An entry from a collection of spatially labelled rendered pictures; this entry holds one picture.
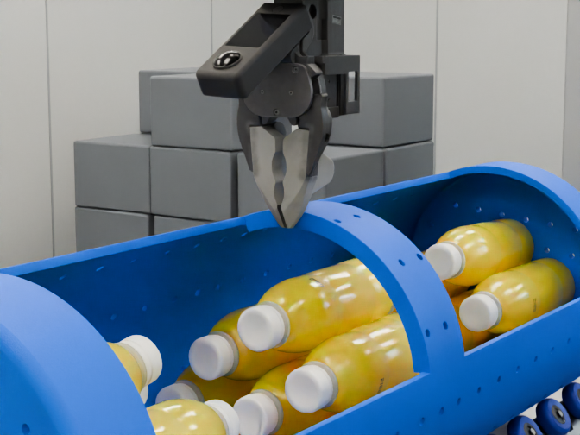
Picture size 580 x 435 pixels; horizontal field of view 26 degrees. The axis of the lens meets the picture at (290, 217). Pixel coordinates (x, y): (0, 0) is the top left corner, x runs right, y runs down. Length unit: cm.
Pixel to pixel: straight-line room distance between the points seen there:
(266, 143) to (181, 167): 357
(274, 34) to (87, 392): 40
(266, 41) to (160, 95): 367
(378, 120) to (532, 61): 165
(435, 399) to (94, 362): 39
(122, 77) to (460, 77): 167
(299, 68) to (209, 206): 354
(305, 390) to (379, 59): 550
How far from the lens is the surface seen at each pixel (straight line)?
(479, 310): 134
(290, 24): 107
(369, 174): 453
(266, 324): 107
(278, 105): 108
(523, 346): 124
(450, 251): 135
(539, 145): 615
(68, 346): 78
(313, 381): 106
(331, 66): 109
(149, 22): 599
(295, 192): 109
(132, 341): 95
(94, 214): 498
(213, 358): 112
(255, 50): 104
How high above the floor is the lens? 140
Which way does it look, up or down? 9 degrees down
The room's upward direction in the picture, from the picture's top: straight up
